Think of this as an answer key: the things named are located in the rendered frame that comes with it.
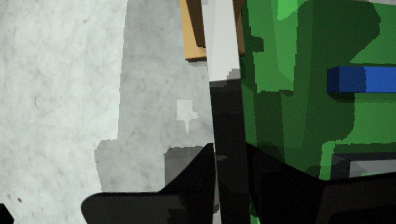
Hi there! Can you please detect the blue rectangular bar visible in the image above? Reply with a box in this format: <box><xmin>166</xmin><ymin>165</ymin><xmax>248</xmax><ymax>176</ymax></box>
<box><xmin>326</xmin><ymin>66</ymin><xmax>396</xmax><ymax>94</ymax></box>

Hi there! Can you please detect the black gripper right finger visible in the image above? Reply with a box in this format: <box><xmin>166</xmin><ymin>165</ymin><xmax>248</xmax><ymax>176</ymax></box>
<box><xmin>246</xmin><ymin>143</ymin><xmax>396</xmax><ymax>224</ymax></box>

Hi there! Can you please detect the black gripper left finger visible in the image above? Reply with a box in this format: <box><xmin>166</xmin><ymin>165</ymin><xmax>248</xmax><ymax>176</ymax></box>
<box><xmin>81</xmin><ymin>143</ymin><xmax>216</xmax><ymax>224</ymax></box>

